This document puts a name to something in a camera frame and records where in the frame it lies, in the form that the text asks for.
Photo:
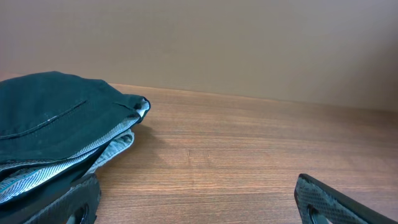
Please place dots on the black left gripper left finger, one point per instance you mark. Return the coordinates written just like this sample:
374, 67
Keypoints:
77, 203

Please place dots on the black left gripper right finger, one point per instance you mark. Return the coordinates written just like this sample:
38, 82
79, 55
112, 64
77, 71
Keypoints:
318, 203

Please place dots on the folded dark pants pile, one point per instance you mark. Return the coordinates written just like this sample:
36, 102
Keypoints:
57, 127

